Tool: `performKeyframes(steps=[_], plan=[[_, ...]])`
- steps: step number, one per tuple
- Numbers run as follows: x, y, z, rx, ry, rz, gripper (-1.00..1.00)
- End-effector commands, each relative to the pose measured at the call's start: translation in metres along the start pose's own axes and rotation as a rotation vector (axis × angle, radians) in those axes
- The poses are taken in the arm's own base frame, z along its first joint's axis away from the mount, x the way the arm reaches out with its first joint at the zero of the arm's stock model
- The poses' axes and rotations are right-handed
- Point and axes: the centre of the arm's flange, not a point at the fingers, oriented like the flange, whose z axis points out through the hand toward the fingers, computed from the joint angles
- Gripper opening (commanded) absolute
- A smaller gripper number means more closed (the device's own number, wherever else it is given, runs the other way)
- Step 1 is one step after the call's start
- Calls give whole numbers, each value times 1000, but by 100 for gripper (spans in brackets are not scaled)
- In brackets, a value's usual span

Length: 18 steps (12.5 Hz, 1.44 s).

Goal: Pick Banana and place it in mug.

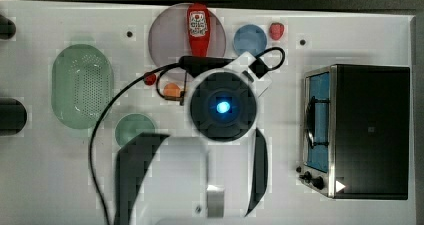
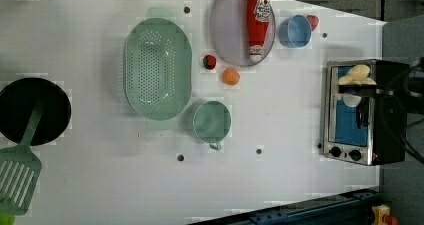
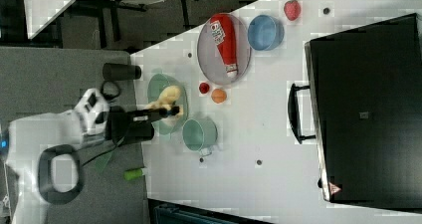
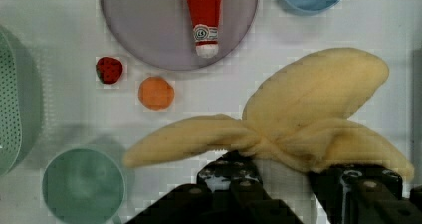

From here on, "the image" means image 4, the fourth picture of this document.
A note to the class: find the orange plush fruit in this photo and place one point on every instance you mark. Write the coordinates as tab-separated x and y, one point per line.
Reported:
156	93

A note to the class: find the grey round plate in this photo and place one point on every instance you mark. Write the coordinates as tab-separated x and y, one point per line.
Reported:
159	32

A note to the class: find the dark red plush strawberry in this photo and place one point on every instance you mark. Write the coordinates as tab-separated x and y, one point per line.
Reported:
109	70

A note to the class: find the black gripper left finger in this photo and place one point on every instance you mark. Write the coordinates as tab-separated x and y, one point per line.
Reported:
228	190

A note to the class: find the green perforated colander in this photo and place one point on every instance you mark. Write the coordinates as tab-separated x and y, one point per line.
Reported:
20	102

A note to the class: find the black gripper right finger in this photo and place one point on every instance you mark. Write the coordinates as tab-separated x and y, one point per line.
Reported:
365	194

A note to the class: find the red plush ketchup bottle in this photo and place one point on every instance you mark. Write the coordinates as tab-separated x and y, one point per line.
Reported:
205	18

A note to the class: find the yellow plush peeled banana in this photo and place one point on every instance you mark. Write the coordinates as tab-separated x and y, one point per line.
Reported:
300	117

